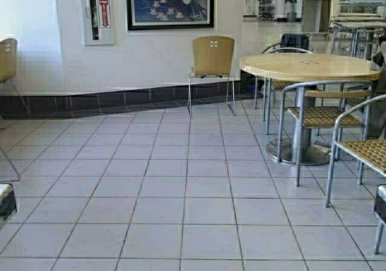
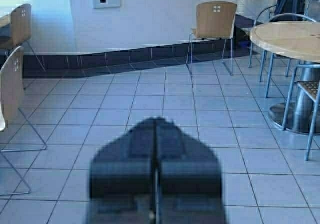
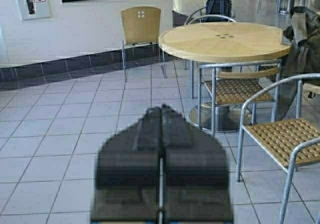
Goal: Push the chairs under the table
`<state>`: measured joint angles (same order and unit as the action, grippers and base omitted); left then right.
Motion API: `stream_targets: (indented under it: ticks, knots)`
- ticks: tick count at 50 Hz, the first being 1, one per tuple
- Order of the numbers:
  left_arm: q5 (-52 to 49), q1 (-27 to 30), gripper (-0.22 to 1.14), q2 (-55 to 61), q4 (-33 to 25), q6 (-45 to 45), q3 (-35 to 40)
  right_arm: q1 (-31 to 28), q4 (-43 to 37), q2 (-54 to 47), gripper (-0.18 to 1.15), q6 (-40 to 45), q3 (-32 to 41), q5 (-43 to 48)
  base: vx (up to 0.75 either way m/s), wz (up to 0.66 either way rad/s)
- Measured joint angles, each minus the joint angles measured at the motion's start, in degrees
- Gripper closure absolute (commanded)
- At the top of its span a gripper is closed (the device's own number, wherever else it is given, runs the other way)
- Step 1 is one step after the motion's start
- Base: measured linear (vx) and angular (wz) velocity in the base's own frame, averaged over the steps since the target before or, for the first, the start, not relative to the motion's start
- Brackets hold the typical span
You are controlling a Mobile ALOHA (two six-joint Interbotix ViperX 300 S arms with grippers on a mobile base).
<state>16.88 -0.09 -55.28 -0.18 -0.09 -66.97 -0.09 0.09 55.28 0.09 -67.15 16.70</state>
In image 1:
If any red extinguisher arrow sign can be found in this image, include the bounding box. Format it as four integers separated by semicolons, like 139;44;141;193
97;0;111;28

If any metal chair behind table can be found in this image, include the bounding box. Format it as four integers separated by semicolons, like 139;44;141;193
261;34;312;121

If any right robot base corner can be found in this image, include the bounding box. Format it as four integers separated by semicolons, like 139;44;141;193
374;184;385;223

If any round wooden table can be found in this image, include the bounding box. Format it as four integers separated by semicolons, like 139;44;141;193
240;53;381;160

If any metal wicker chair right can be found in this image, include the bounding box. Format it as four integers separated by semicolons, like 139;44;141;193
324;94;385;255

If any wooden chair far left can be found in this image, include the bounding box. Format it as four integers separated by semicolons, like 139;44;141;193
0;38;31;183

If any wooden chair by wall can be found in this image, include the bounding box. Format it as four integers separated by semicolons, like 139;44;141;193
187;36;236;114

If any metal wicker chair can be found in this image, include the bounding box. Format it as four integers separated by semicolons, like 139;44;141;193
274;80;373;187
324;94;385;255

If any metal wicker chair front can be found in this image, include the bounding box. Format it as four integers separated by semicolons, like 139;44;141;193
274;80;373;187

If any framed blue painting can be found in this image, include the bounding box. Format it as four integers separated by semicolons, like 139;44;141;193
127;0;215;31

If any white fire extinguisher cabinet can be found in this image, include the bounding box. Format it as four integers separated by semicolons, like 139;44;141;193
80;0;115;46

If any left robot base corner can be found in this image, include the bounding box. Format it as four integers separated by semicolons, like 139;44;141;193
0;183;17;224

